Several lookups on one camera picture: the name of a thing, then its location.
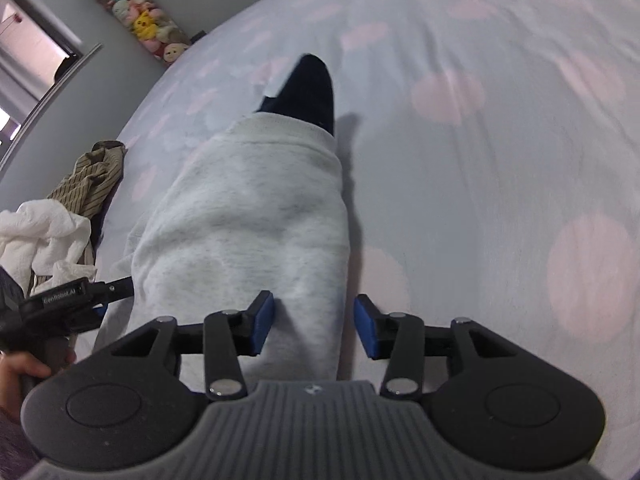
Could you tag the black wall socket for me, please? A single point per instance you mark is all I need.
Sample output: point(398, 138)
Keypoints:
point(198, 36)

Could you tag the sliding window with sill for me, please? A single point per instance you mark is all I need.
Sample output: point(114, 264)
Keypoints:
point(30, 60)

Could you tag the olive striped garment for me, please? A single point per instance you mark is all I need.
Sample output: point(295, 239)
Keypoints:
point(90, 180)

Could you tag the white crinkled garment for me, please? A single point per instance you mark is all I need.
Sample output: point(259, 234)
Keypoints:
point(45, 235)

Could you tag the light grey sweatshirt navy collar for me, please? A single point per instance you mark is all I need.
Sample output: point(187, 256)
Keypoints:
point(240, 220)

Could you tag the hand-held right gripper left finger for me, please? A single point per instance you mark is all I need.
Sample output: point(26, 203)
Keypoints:
point(262, 322)

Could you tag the clear tube of plush toys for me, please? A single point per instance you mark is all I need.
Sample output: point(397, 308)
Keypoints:
point(145, 20)

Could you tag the person's left hand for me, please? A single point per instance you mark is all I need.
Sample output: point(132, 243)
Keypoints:
point(15, 375)

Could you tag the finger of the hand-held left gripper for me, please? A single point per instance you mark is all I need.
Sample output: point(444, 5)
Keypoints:
point(101, 312)
point(115, 290)

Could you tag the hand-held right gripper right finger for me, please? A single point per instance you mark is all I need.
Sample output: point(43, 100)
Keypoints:
point(365, 327)

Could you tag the bed with pink-dotted sheet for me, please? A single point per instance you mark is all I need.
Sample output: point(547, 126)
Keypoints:
point(475, 160)

